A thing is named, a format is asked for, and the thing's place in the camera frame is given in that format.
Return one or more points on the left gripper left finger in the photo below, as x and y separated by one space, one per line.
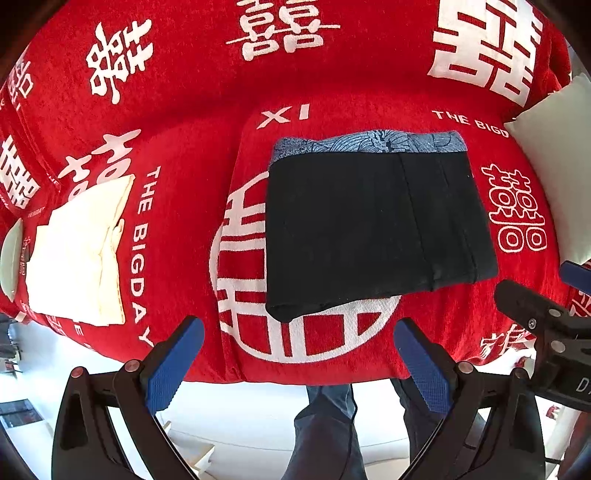
86 445

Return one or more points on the black pants with patterned waistband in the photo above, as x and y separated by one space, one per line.
371 215

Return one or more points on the red bedspread with white characters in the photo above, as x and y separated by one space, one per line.
190 97

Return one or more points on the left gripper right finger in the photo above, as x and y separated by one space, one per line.
490 427

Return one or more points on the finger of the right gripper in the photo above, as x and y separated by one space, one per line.
576 276
529 309

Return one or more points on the white folded cloth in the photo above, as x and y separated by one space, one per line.
73 271

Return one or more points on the cream pillow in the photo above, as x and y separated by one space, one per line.
555 136

